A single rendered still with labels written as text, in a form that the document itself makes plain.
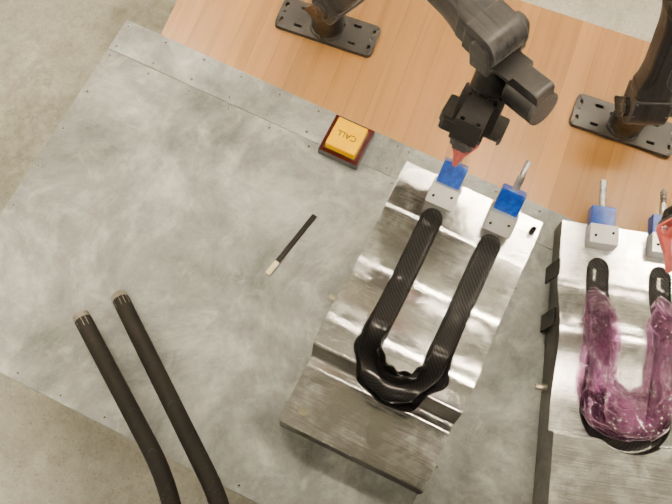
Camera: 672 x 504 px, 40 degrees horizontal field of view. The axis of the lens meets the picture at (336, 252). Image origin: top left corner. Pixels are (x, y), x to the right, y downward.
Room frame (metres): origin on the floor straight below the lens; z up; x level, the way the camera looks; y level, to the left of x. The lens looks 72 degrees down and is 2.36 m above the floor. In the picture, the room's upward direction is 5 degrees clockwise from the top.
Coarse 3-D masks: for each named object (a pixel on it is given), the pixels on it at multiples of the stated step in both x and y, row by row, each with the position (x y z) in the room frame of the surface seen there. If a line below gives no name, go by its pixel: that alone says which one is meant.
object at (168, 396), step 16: (128, 304) 0.39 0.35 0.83; (128, 320) 0.35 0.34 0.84; (144, 336) 0.33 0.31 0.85; (144, 352) 0.30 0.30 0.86; (144, 368) 0.27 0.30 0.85; (160, 368) 0.27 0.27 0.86; (160, 384) 0.25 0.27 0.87; (160, 400) 0.22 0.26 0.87; (176, 400) 0.22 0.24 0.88; (176, 416) 0.19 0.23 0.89; (176, 432) 0.17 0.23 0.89; (192, 432) 0.17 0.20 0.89; (192, 448) 0.15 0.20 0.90; (192, 464) 0.12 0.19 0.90; (208, 464) 0.12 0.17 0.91
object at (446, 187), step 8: (448, 160) 0.65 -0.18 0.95; (448, 168) 0.64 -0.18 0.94; (456, 168) 0.64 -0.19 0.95; (464, 168) 0.64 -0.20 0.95; (440, 176) 0.63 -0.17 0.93; (448, 176) 0.63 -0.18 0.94; (456, 176) 0.63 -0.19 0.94; (464, 176) 0.63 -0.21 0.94; (432, 184) 0.61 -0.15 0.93; (440, 184) 0.61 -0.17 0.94; (448, 184) 0.62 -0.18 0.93; (456, 184) 0.62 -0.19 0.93; (432, 192) 0.60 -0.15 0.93; (440, 192) 0.60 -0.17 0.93; (448, 192) 0.60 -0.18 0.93; (456, 192) 0.60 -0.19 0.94; (432, 200) 0.59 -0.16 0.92; (440, 200) 0.59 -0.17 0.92; (448, 200) 0.59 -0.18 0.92; (456, 200) 0.59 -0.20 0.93; (448, 208) 0.58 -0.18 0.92
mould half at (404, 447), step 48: (384, 240) 0.52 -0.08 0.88; (528, 240) 0.54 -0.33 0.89; (384, 288) 0.43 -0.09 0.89; (432, 288) 0.44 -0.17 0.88; (336, 336) 0.34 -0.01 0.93; (432, 336) 0.35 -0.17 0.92; (480, 336) 0.37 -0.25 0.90; (336, 384) 0.27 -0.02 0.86; (336, 432) 0.19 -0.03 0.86; (384, 432) 0.20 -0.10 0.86; (432, 432) 0.21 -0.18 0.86
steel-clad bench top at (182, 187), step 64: (128, 64) 0.87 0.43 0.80; (192, 64) 0.88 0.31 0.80; (64, 128) 0.72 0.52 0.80; (128, 128) 0.73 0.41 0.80; (192, 128) 0.74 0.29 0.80; (256, 128) 0.75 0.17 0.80; (320, 128) 0.76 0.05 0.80; (64, 192) 0.59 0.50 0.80; (128, 192) 0.60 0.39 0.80; (192, 192) 0.61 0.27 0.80; (256, 192) 0.62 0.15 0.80; (320, 192) 0.63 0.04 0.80; (384, 192) 0.65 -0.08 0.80; (0, 256) 0.46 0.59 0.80; (64, 256) 0.47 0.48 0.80; (128, 256) 0.48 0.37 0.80; (192, 256) 0.49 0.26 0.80; (256, 256) 0.50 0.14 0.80; (320, 256) 0.51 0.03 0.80; (0, 320) 0.35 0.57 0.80; (64, 320) 0.35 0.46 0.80; (192, 320) 0.37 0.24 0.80; (256, 320) 0.38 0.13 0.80; (320, 320) 0.39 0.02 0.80; (512, 320) 0.42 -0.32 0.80; (64, 384) 0.24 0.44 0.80; (128, 384) 0.25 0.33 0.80; (192, 384) 0.26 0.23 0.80; (256, 384) 0.27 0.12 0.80; (512, 384) 0.31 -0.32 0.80; (256, 448) 0.16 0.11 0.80; (320, 448) 0.17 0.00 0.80; (448, 448) 0.19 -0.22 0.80; (512, 448) 0.20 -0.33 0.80
